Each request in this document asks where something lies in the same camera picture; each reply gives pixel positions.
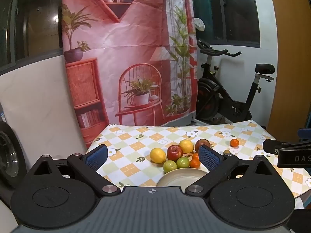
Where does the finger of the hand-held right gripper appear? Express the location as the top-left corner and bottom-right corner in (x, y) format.
(263, 138), (311, 168)
(298, 129), (311, 142)

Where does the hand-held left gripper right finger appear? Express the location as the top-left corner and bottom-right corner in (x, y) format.
(185, 144), (283, 197)

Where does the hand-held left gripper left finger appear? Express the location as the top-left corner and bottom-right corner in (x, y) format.
(27, 144), (121, 197)

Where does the dark red apple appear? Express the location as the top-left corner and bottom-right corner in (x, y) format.
(195, 138), (211, 153)

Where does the large round yellow lemon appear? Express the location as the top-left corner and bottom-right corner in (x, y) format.
(178, 139), (194, 154)

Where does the bright green apple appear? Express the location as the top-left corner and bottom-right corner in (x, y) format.
(176, 157), (190, 169)

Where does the beige round plate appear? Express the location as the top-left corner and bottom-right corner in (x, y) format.
(156, 168), (209, 187)

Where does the bright red apple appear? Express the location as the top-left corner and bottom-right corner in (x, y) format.
(167, 145), (183, 161)

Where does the yellowish green apple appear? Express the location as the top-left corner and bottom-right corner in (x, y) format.
(163, 160), (177, 173)

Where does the small yellow lemon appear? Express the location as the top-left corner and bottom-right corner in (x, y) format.
(149, 148), (167, 163)

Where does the checkered floral tablecloth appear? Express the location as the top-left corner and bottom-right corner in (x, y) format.
(86, 120), (311, 210)

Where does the orange wooden door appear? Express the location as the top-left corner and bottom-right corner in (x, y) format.
(267, 0), (311, 142)

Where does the black exercise bike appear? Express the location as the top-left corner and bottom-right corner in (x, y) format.
(196, 39), (275, 124)

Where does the printed room backdrop cloth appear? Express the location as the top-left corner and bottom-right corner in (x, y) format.
(61, 0), (198, 148)

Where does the white hanging cloth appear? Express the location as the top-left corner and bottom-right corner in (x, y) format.
(193, 18), (205, 31)

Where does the dark window with teal frame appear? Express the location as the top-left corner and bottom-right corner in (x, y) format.
(191, 0), (261, 49)

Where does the dark window with grey frame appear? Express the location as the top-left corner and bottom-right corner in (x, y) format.
(0, 0), (64, 74)

